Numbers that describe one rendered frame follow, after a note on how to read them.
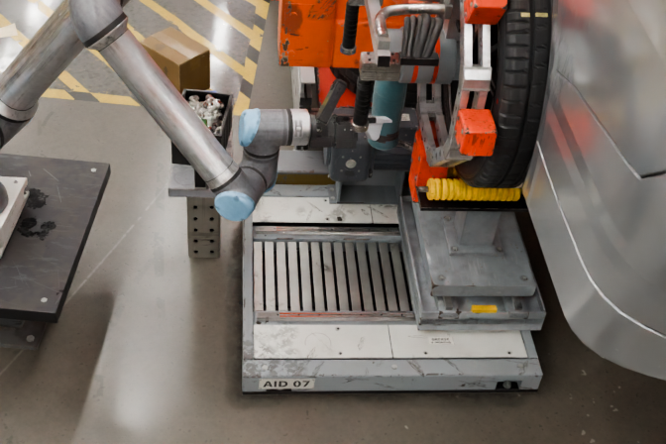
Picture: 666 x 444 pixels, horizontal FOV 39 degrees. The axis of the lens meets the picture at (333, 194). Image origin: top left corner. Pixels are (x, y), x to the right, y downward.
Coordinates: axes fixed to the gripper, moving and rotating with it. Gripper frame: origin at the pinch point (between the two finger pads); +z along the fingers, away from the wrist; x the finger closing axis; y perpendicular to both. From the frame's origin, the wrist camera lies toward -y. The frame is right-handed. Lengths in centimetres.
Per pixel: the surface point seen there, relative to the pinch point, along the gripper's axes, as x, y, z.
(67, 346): -36, 66, -82
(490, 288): -15, 49, 35
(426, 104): -19.6, -2.4, 16.6
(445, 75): 5.9, -10.8, 13.2
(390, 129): -22.5, 4.6, 7.4
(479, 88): 28.5, -8.5, 13.5
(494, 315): -13, 57, 36
